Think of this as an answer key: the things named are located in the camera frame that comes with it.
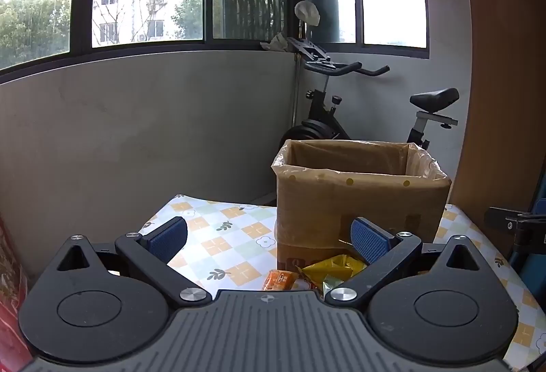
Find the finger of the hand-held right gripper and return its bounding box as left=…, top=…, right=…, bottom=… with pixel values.
left=490, top=207, right=546, bottom=257

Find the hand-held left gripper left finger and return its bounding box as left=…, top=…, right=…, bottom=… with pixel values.
left=55, top=216, right=213, bottom=309

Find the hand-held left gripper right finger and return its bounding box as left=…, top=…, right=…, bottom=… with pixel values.
left=323, top=217, right=485, bottom=309

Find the brown cardboard box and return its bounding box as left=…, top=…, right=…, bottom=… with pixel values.
left=272, top=139, right=452, bottom=272

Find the yellow snack packet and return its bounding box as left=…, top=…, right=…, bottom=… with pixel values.
left=297, top=254, right=368, bottom=292

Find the orange snack packet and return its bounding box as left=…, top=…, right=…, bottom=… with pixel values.
left=262, top=270, right=299, bottom=292

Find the checkered floral tablecloth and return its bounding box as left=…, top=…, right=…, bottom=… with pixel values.
left=139, top=194, right=546, bottom=372

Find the blue cloth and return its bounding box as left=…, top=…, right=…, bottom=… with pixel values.
left=509, top=197, right=546, bottom=296

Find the clear plastic liner bag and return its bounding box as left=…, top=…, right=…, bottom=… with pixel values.
left=272, top=139, right=452, bottom=190

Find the black exercise bike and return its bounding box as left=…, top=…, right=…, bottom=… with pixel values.
left=279, top=37, right=460, bottom=151

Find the wooden door panel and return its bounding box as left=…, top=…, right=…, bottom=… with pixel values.
left=454, top=0, right=546, bottom=266

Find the thin metal pole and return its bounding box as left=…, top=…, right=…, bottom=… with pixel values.
left=292, top=20, right=304, bottom=131

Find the red printed bag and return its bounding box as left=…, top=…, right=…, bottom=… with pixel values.
left=0, top=214, right=34, bottom=372

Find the crumpled beige cloth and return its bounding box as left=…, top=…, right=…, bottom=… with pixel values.
left=260, top=32, right=296, bottom=53

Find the white plastic bag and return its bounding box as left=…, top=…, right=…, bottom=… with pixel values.
left=294, top=0, right=321, bottom=26

